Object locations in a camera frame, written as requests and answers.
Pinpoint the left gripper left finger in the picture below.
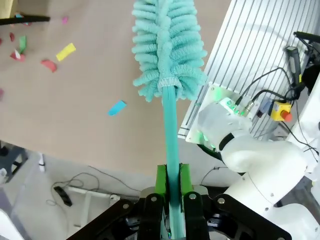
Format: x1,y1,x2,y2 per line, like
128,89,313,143
66,163,168,240

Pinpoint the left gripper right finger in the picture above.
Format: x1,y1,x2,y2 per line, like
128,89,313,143
178,162,294,240

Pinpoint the teal microfiber duster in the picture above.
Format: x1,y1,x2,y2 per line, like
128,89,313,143
130,0,209,240

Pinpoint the black power strip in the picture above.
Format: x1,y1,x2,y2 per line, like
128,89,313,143
53,185,74,207

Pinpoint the silver robot mounting plate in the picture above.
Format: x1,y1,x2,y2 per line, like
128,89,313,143
184,83,254,146

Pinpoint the yellow emergency stop button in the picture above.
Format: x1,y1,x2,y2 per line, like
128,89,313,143
270,99,294,123

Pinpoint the black metal stand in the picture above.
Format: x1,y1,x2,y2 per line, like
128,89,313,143
0,141,29,185

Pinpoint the black handheld device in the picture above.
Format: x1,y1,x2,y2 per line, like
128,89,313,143
285,45,303,88

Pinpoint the yellow paper scrap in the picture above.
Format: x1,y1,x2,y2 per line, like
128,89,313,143
55,42,77,62

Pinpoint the aluminium profile base table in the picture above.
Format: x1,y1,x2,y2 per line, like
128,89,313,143
177,0,320,141

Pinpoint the green paper scrap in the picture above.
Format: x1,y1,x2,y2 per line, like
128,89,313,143
18,35,27,54

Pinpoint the white metal floor frame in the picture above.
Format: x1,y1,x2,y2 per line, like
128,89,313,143
66,186,121,230

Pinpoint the thin black floor cable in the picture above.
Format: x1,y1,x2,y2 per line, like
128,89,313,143
46,164,156,208

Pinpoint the black frame wooden shelf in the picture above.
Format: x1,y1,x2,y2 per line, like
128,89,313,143
0,0,51,26

